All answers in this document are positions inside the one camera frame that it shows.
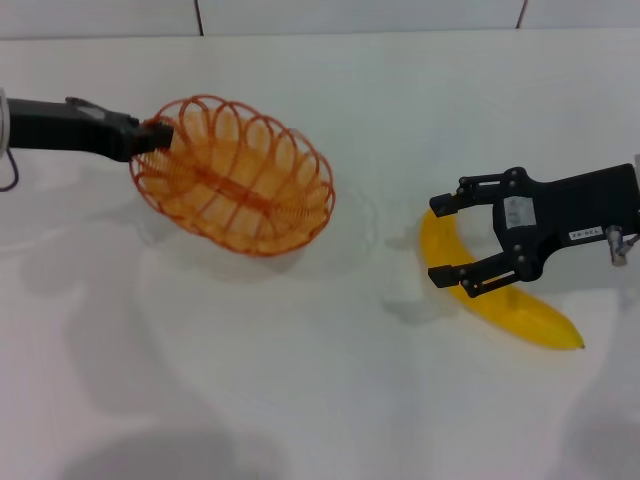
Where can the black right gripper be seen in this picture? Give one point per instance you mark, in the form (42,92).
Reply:
(565,210)

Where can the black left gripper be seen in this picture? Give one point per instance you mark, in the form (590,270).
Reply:
(65,130)

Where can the yellow banana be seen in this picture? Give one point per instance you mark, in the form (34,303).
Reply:
(440,245)

